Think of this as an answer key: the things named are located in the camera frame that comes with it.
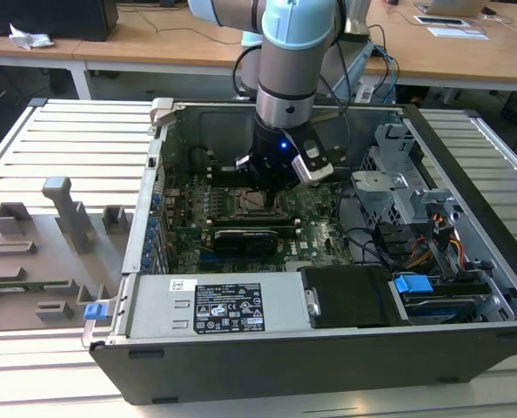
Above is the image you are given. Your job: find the pale blue teach pendant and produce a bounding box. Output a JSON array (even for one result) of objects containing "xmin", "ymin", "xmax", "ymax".
[{"xmin": 327, "ymin": 41, "xmax": 378, "ymax": 102}]

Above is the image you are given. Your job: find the black plastic shroud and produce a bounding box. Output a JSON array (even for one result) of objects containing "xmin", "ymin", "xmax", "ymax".
[{"xmin": 299, "ymin": 265, "xmax": 413, "ymax": 330}]

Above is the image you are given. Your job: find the black graphics card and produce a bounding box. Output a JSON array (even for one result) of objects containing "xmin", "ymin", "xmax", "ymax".
[{"xmin": 213, "ymin": 227, "xmax": 281, "ymax": 259}]

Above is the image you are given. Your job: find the white framed tablet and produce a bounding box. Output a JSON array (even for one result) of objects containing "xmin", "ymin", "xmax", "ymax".
[{"xmin": 413, "ymin": 14, "xmax": 473, "ymax": 28}]

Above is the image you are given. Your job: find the black box on desk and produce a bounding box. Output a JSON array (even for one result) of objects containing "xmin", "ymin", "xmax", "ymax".
[{"xmin": 0, "ymin": 0, "xmax": 120, "ymax": 43}]

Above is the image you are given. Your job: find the green RAM stick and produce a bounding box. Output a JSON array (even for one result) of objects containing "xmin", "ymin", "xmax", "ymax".
[{"xmin": 0, "ymin": 280, "xmax": 71, "ymax": 293}]

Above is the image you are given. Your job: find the wooden desk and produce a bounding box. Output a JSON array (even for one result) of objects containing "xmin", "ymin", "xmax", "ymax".
[{"xmin": 0, "ymin": 0, "xmax": 517, "ymax": 102}]

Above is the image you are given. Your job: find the metal socket cover frame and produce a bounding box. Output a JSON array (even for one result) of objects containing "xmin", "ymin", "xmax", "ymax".
[{"xmin": 233, "ymin": 189, "xmax": 285, "ymax": 216}]

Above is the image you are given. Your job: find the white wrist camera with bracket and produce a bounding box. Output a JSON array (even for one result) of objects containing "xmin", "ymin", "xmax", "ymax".
[{"xmin": 284, "ymin": 128, "xmax": 335, "ymax": 185}]

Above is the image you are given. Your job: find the silver metal drive cage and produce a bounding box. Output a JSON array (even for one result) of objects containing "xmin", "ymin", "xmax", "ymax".
[{"xmin": 349, "ymin": 123, "xmax": 460, "ymax": 228}]

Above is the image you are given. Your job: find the green motherboard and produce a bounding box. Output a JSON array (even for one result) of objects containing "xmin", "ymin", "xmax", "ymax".
[{"xmin": 161, "ymin": 170, "xmax": 356, "ymax": 274}]

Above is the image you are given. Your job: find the crumpled white paper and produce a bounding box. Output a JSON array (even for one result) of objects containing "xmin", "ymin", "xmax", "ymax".
[{"xmin": 8, "ymin": 22, "xmax": 56, "ymax": 51}]

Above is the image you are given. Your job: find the grey parts rack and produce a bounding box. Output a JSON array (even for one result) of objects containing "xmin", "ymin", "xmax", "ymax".
[{"xmin": 0, "ymin": 175, "xmax": 134, "ymax": 333}]

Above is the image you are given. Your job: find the black power supply label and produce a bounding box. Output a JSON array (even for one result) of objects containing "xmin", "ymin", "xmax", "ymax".
[{"xmin": 193, "ymin": 282, "xmax": 266, "ymax": 336}]

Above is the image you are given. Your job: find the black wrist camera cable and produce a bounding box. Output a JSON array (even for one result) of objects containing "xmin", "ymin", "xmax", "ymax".
[{"xmin": 232, "ymin": 38, "xmax": 352, "ymax": 169}]

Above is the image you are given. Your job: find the black open PC case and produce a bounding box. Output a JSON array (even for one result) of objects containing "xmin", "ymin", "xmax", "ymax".
[{"xmin": 82, "ymin": 98, "xmax": 517, "ymax": 407}]

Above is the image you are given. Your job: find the blue cable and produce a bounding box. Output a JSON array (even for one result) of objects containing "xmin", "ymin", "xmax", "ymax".
[{"xmin": 371, "ymin": 43, "xmax": 401, "ymax": 105}]

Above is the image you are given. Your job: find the coloured power wire bundle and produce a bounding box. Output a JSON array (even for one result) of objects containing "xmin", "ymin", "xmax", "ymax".
[{"xmin": 408, "ymin": 230, "xmax": 465, "ymax": 267}]

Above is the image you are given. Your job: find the silver square CPU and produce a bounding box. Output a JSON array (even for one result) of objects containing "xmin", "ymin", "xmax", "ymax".
[{"xmin": 245, "ymin": 194, "xmax": 268, "ymax": 213}]

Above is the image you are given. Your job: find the grey power supply unit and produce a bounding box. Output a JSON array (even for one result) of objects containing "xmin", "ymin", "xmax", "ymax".
[{"xmin": 122, "ymin": 272, "xmax": 312, "ymax": 340}]

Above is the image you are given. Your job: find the blue disk carrier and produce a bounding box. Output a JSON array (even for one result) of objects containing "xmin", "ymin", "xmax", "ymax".
[{"xmin": 394, "ymin": 273, "xmax": 495, "ymax": 326}]

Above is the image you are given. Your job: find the silver laptop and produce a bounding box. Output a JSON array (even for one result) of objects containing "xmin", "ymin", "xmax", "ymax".
[{"xmin": 414, "ymin": 0, "xmax": 500, "ymax": 15}]

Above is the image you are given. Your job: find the CPU socket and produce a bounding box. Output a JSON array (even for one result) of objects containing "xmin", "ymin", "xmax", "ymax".
[{"xmin": 229, "ymin": 185, "xmax": 286, "ymax": 219}]

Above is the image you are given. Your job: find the blue case latch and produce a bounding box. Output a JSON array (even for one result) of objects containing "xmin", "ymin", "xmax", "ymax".
[{"xmin": 84, "ymin": 303, "xmax": 112, "ymax": 323}]

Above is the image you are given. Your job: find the white barcode sticker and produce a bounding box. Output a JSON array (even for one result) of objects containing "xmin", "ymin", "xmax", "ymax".
[{"xmin": 168, "ymin": 278, "xmax": 199, "ymax": 293}]

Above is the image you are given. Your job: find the black data cable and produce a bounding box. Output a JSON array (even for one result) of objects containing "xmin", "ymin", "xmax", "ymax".
[{"xmin": 339, "ymin": 224, "xmax": 401, "ymax": 267}]

